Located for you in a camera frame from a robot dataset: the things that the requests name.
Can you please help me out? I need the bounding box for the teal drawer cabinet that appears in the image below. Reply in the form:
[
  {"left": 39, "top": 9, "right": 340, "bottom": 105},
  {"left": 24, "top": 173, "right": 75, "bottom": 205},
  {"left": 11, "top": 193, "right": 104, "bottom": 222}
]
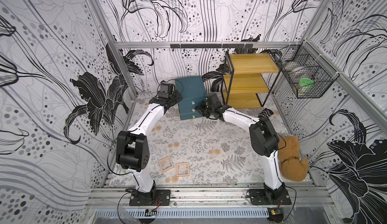
[{"left": 175, "top": 76, "right": 206, "bottom": 120}]

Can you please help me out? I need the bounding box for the teal bottom drawer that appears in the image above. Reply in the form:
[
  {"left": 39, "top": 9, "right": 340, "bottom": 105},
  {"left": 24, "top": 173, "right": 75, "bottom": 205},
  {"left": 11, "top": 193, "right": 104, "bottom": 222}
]
[{"left": 180, "top": 112, "right": 203, "bottom": 120}]

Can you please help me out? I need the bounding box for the teal drawer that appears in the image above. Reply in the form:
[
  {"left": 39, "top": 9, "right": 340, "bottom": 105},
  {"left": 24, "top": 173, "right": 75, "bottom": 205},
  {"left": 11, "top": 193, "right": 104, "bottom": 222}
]
[
  {"left": 178, "top": 104, "right": 198, "bottom": 115},
  {"left": 180, "top": 112, "right": 203, "bottom": 120},
  {"left": 178, "top": 96, "right": 204, "bottom": 105}
]

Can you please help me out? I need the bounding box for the pink brooch box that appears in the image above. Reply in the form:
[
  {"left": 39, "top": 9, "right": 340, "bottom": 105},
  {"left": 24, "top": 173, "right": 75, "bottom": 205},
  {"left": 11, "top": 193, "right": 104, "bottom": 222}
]
[
  {"left": 176, "top": 162, "right": 189, "bottom": 177},
  {"left": 159, "top": 156, "right": 174, "bottom": 173}
]

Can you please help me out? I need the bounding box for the teal top drawer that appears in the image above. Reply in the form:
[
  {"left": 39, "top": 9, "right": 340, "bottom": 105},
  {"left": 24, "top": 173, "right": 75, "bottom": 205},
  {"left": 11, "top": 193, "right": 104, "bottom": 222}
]
[{"left": 178, "top": 96, "right": 204, "bottom": 105}]

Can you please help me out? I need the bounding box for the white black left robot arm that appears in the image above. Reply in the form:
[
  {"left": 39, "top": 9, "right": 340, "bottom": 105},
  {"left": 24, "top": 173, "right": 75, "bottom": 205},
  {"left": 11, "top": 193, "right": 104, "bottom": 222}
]
[{"left": 115, "top": 81, "right": 182, "bottom": 195}]

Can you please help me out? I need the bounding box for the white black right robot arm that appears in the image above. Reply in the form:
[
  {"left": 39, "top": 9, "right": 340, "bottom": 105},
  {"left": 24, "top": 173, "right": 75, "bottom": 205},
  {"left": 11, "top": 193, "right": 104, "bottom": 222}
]
[{"left": 196, "top": 93, "right": 285, "bottom": 194}]

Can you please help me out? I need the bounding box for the wooden metal shelf rack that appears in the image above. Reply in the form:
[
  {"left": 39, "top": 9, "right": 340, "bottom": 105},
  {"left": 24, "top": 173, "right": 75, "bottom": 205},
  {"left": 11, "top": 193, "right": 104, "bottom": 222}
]
[{"left": 221, "top": 49, "right": 281, "bottom": 109}]

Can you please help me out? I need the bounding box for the black white striped sock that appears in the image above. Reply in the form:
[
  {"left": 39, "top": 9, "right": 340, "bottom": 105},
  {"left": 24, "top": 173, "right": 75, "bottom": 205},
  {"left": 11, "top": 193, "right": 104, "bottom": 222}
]
[{"left": 258, "top": 108, "right": 274, "bottom": 119}]

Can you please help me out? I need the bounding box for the white bowl in basket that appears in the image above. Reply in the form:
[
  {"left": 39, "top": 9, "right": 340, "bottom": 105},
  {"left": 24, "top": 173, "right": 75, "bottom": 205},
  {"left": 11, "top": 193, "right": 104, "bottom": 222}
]
[{"left": 289, "top": 66, "right": 308, "bottom": 74}]

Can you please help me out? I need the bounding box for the green lid in basket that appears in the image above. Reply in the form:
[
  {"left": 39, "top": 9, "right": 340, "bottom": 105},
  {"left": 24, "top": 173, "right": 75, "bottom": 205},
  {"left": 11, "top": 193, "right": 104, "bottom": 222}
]
[{"left": 298, "top": 78, "right": 314, "bottom": 88}]

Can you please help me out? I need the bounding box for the brown teddy bear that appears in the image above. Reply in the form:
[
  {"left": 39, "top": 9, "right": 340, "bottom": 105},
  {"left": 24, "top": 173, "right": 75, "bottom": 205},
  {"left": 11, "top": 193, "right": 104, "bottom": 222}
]
[{"left": 278, "top": 135, "right": 309, "bottom": 182}]

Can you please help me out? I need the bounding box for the small circuit board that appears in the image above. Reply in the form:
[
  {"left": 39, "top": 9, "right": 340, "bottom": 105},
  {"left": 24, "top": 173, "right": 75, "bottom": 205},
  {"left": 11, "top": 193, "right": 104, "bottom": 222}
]
[{"left": 144, "top": 209, "right": 158, "bottom": 218}]

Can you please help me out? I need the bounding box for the black bar on rail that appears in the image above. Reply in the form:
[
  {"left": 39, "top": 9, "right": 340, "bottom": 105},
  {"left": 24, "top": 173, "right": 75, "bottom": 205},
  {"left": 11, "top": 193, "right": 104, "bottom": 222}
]
[{"left": 170, "top": 43, "right": 253, "bottom": 49}]

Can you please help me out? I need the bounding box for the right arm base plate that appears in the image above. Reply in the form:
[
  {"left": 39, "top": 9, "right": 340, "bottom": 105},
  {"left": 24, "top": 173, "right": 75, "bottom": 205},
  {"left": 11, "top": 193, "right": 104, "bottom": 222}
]
[{"left": 247, "top": 184, "right": 292, "bottom": 206}]

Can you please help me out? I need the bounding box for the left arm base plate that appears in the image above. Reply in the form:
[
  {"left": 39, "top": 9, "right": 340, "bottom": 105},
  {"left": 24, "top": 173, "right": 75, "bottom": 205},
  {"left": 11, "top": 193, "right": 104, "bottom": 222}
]
[{"left": 129, "top": 189, "right": 171, "bottom": 207}]

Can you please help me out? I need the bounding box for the black wire basket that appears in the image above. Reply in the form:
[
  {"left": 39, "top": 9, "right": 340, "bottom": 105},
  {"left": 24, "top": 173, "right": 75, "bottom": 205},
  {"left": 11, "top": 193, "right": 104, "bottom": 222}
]
[{"left": 269, "top": 44, "right": 339, "bottom": 99}]

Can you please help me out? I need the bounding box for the grey slotted cable duct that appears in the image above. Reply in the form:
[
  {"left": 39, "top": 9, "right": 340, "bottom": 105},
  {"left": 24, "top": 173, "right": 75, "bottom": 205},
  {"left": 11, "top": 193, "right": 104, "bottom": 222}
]
[{"left": 96, "top": 207, "right": 269, "bottom": 219}]

